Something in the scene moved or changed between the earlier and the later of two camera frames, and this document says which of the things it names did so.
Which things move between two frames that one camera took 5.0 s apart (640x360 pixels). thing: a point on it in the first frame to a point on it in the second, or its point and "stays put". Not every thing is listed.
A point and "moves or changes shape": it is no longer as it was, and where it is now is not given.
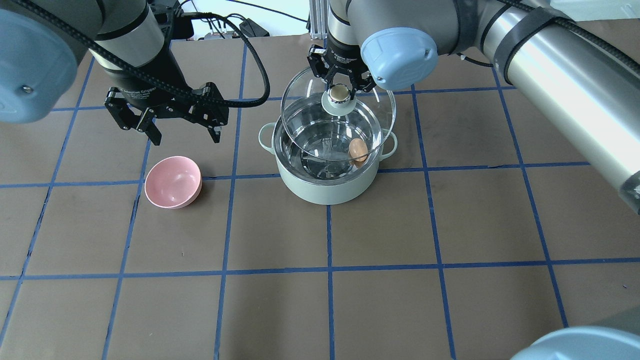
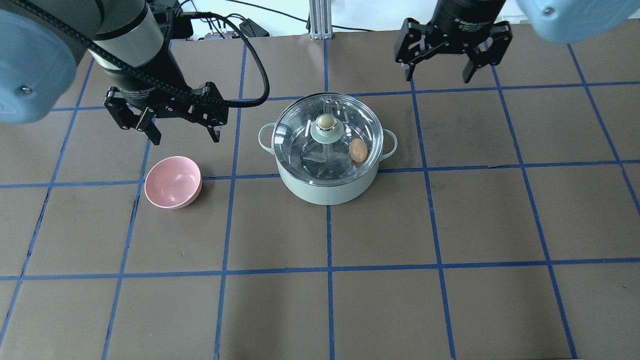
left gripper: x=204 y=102 stays put
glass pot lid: x=332 y=123 moves or changes shape
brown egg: x=358 y=151 stays put
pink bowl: x=174 y=183 stays put
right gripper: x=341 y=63 to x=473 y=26
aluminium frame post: x=318 y=12 stays put
